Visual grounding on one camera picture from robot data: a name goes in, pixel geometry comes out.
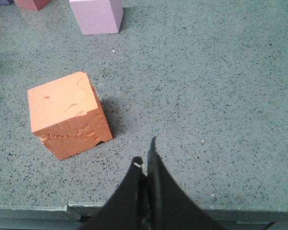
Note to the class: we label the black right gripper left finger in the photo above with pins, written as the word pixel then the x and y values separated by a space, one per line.
pixel 121 211

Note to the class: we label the purple foam cube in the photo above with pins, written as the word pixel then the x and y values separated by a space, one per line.
pixel 6 2

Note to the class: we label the red textured foam cube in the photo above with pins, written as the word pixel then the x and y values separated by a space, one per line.
pixel 35 5

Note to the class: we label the pink foam cube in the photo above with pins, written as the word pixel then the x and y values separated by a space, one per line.
pixel 98 16

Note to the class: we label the damaged orange foam cube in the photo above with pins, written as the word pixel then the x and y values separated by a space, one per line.
pixel 67 116

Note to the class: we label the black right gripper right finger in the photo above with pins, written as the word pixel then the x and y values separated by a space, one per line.
pixel 171 208

